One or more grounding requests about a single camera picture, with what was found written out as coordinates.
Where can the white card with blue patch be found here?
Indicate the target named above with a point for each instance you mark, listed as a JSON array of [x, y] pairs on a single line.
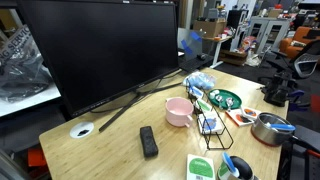
[[196, 91]]

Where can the blue white plastic bag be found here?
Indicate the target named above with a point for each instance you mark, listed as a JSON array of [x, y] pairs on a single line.
[[200, 80]]

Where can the white card with green patch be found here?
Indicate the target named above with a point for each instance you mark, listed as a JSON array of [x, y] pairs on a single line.
[[203, 105]]

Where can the white marshmallow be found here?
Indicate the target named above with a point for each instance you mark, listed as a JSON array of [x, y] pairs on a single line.
[[212, 96], [216, 92]]

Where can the black monitor stand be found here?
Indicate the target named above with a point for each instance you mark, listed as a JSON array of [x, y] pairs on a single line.
[[115, 116]]

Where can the black foam block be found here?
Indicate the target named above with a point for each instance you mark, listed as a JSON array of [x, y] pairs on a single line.
[[148, 141]]

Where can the panel with blue tape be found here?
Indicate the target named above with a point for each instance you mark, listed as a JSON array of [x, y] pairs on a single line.
[[191, 43]]

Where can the metal spoon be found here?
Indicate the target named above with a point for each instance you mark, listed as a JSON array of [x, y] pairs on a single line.
[[230, 101], [219, 98]]

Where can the small book with blue oval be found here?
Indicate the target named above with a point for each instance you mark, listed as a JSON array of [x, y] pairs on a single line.
[[210, 123]]

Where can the large black monitor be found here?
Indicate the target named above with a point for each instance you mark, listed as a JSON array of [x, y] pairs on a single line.
[[100, 50]]

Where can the round green plate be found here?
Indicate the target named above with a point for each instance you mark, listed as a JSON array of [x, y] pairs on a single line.
[[234, 96]]

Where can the white desk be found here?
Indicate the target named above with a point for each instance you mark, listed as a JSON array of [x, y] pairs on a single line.
[[218, 41]]

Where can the cardboard box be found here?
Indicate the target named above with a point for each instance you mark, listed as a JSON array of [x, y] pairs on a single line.
[[210, 28]]

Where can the white abc book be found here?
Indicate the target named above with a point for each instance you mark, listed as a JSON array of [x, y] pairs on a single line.
[[237, 119]]

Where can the green and white container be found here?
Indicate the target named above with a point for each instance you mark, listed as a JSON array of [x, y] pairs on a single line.
[[200, 168]]

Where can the white book with orange circle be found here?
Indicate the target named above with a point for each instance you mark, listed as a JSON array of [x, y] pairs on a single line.
[[250, 112]]

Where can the blue plastic spoon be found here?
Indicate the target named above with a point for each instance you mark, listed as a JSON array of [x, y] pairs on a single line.
[[230, 163], [283, 127]]

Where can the steel mug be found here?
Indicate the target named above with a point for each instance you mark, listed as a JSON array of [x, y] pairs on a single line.
[[245, 168]]

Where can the white cabinet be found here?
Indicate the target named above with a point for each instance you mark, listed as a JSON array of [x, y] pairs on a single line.
[[270, 33]]

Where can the orange box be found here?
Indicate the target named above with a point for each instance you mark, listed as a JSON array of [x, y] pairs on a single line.
[[36, 156]]

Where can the black plastic bag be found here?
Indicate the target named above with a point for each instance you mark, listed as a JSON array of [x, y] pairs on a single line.
[[20, 76]]

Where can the orange sofa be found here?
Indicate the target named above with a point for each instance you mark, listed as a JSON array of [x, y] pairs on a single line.
[[296, 40]]

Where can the black office chair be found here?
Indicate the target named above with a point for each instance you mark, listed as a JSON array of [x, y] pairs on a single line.
[[306, 61]]

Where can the printed service sign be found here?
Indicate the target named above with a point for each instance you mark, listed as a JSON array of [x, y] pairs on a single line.
[[16, 43]]

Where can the black clamp mount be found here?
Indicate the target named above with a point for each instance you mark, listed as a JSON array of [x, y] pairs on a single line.
[[276, 91]]

